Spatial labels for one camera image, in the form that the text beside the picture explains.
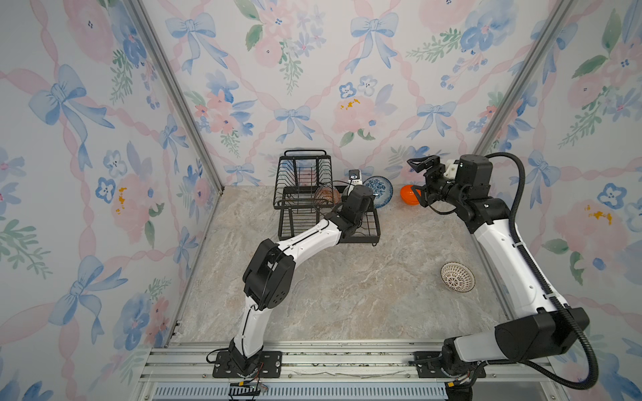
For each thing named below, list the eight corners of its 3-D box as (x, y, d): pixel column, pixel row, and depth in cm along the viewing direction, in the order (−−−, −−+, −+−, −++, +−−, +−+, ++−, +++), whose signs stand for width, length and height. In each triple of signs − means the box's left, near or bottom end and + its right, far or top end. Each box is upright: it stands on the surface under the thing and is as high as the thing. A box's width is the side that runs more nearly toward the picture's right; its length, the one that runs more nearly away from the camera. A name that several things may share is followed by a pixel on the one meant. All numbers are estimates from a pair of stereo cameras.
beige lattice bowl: (443, 293, 90) (449, 287, 86) (435, 268, 96) (441, 261, 92) (472, 293, 90) (479, 287, 86) (462, 268, 96) (468, 261, 92)
